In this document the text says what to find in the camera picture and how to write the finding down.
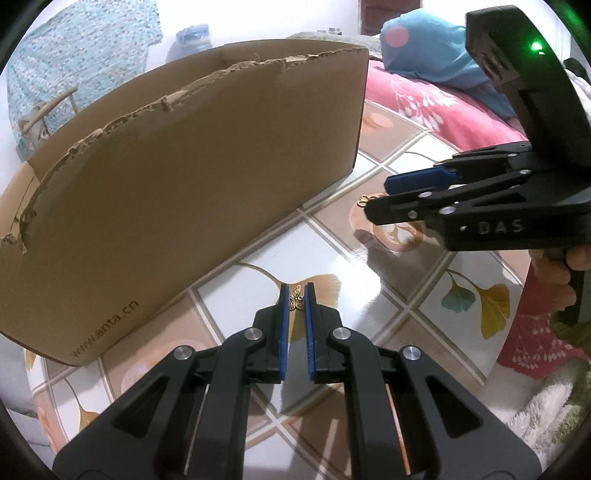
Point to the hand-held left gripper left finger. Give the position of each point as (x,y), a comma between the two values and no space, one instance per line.
(282,332)

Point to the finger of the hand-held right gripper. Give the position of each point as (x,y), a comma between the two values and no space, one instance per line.
(401,207)
(411,181)

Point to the grey blanket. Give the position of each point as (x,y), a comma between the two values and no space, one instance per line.
(323,36)

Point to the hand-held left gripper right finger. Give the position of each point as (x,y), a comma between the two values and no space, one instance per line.
(310,337)

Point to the gold butterfly outline charm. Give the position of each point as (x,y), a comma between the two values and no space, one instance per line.
(364,201)

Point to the blue pillow with pink dot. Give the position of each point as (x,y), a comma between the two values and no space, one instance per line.
(438,50)

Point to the brown wooden door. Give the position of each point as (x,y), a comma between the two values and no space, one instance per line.
(388,14)

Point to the large water bottle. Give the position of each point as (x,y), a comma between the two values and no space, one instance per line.
(191,44)

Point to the brown cardboard box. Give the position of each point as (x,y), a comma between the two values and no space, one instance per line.
(184,207)

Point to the white fluffy towel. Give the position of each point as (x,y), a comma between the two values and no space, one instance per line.
(540,406)

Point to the person's right hand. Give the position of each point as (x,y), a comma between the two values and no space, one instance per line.
(551,290)

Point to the bronze butterfly charm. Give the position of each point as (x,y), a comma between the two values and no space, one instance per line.
(295,303)

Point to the wooden chair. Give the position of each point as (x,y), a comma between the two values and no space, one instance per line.
(51,104)

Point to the green shaggy rug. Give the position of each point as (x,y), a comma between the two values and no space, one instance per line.
(572,337)

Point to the pink floral blanket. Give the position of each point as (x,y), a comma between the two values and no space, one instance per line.
(415,101)

